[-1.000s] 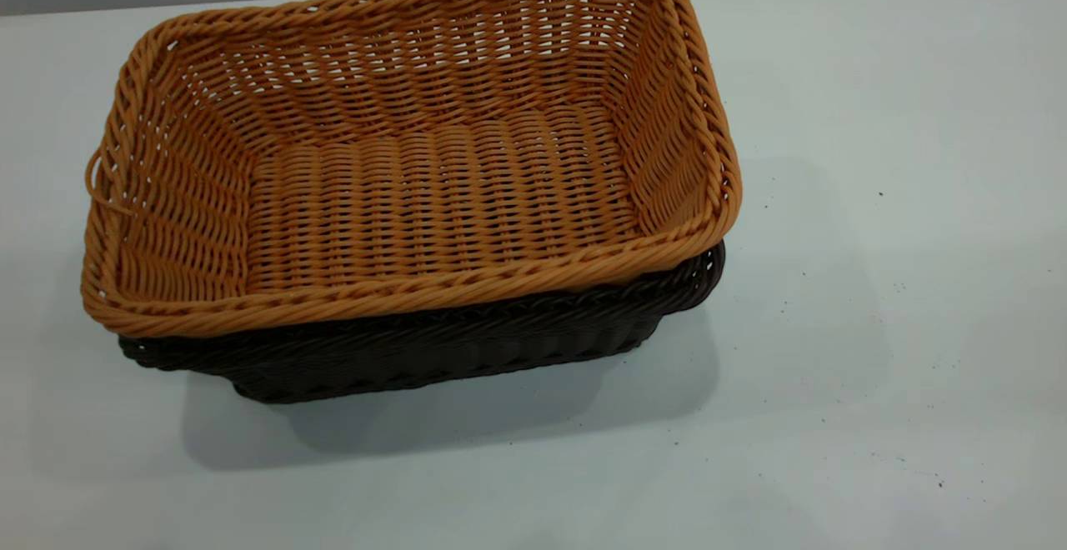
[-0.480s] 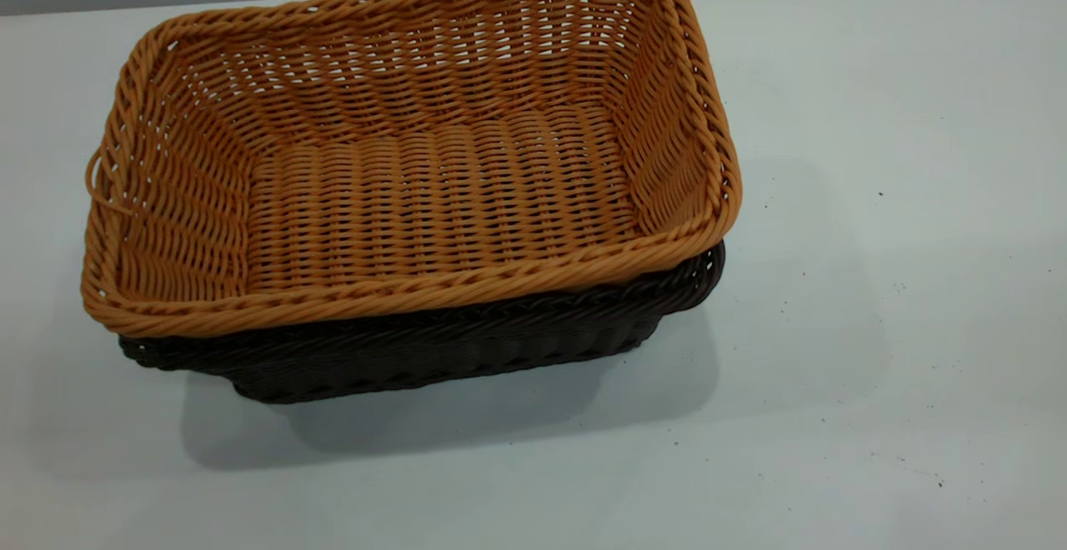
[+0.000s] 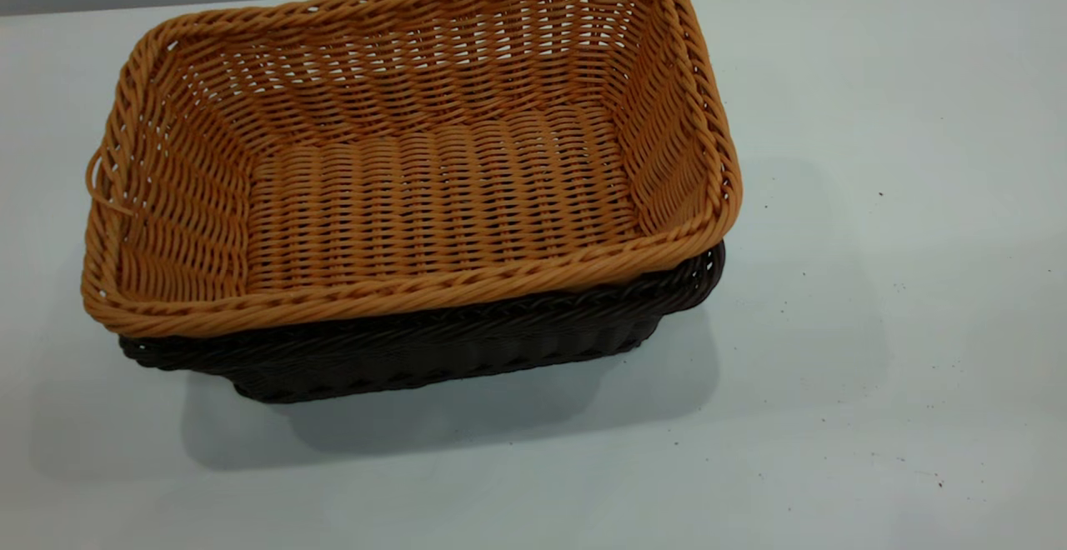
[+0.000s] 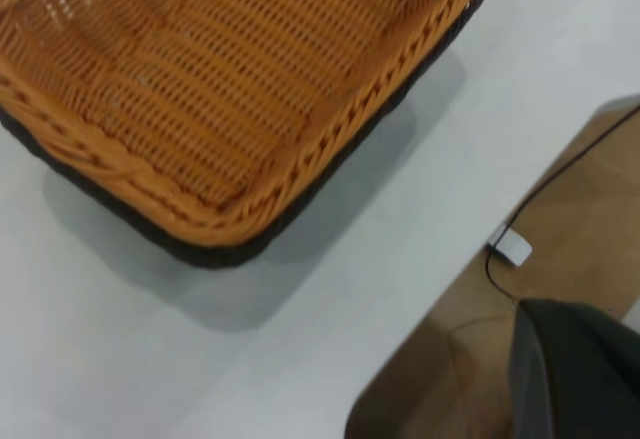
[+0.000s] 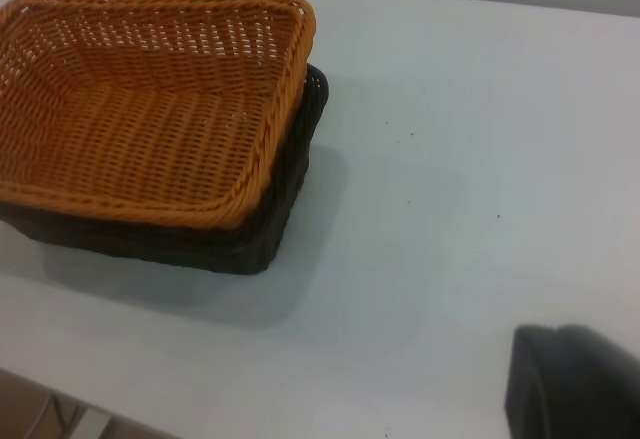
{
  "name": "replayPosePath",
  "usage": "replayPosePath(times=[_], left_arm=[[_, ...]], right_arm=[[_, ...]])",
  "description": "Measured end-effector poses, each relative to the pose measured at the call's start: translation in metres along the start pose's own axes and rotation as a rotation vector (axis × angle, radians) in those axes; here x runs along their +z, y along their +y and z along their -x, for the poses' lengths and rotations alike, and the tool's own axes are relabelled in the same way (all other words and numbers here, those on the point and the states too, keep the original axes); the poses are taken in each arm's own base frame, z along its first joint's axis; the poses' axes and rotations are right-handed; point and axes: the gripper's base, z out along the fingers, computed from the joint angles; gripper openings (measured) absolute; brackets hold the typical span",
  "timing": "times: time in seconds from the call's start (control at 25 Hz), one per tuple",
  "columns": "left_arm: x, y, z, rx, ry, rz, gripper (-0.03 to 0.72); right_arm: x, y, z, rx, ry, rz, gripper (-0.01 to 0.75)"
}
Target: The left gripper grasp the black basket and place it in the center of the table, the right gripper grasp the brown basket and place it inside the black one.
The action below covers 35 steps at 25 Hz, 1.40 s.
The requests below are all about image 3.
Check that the orange woven basket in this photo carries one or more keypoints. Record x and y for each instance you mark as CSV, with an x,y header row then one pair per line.
x,y
417,192

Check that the black woven basket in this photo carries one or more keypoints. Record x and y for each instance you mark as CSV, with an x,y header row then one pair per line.
x,y
433,350

